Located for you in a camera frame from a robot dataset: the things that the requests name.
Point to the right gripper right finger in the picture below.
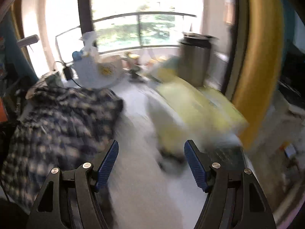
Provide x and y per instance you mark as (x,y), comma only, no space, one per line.
(234,197)

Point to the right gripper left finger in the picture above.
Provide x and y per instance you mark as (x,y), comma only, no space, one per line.
(68,198)

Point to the plaid blue beige pants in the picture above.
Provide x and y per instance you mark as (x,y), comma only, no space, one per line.
(65,128)

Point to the yellow green plastic package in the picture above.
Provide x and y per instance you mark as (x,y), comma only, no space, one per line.
(180,112)

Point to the black power adapter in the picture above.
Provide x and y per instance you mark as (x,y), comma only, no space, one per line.
(68,73)

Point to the white slatted storage basket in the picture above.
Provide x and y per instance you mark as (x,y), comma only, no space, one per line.
(85,65)

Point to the yellow curtain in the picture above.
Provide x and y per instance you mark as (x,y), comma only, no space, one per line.
(261,67)

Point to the white yellow cartoon mug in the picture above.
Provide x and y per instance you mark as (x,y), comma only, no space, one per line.
(110,66)

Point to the teal curtain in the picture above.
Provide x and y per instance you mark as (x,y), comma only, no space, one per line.
(14,54)

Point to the white plastic bag in basket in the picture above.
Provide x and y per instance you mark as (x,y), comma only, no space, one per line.
(88,40)

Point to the desk lamp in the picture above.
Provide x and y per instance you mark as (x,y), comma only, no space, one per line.
(34,39)

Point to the balcony railing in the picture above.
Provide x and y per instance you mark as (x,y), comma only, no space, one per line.
(140,29)

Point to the dark window post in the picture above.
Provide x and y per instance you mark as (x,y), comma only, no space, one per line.
(85,16)

